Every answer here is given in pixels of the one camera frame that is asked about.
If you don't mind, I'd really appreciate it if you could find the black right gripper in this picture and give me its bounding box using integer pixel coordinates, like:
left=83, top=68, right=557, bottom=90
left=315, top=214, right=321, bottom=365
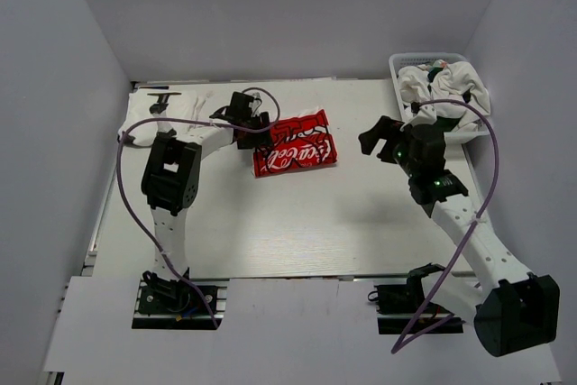
left=359, top=116, right=419, bottom=179

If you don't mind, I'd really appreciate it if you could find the white t-shirt green trim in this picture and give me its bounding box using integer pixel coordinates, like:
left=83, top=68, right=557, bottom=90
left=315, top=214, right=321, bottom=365
left=252, top=107, right=338, bottom=178

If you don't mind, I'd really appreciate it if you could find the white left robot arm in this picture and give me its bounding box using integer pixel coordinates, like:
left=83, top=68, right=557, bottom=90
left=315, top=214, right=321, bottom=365
left=141, top=87, right=272, bottom=312

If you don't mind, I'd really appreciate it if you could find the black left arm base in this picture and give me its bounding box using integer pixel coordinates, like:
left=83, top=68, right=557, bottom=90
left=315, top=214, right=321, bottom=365
left=132, top=271, right=227, bottom=331

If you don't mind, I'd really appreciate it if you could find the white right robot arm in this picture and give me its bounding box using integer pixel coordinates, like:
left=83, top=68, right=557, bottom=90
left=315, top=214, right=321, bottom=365
left=359, top=116, right=560, bottom=357

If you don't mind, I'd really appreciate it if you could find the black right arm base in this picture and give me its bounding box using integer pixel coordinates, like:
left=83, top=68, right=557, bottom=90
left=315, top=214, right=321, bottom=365
left=369, top=265, right=465, bottom=336

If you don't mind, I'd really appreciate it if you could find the folded white t-shirt black print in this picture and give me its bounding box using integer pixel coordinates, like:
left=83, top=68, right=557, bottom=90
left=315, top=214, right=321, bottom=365
left=117, top=88, right=214, bottom=148

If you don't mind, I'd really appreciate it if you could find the white t-shirt cartoon print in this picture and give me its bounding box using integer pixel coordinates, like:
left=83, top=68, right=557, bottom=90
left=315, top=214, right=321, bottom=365
left=397, top=59, right=491, bottom=133

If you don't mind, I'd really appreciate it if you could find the white plastic basket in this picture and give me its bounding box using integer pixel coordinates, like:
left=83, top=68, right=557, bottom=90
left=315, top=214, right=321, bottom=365
left=389, top=52, right=491, bottom=144

